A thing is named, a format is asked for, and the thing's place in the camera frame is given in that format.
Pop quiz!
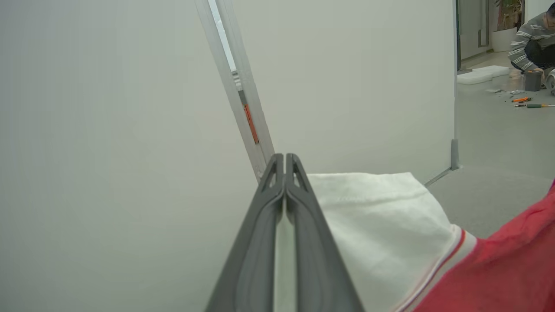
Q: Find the person in striped sweater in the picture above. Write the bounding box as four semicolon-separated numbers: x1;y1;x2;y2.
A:
507;2;555;75

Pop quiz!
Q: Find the grey aluminium partition post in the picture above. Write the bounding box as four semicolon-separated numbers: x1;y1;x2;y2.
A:
195;0;276;183

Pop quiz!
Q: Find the white plant pot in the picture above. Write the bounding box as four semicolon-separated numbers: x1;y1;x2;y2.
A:
491;28;519;53

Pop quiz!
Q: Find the white foam slab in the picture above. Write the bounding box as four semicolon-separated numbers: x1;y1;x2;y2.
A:
473;65;510;78
457;71;493;85

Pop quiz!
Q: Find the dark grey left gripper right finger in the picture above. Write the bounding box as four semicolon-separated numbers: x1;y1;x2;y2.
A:
285;153;366;312

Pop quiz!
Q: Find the green potted plant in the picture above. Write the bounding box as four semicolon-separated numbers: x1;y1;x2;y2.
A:
496;0;526;31

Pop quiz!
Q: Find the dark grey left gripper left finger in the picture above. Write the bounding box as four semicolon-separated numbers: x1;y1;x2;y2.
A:
205;153;285;312

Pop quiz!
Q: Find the small grey container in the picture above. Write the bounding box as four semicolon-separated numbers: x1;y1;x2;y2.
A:
523;70;544;92

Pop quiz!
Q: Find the red jersey with white sleeves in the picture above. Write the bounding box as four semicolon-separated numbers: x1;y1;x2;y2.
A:
273;172;555;312

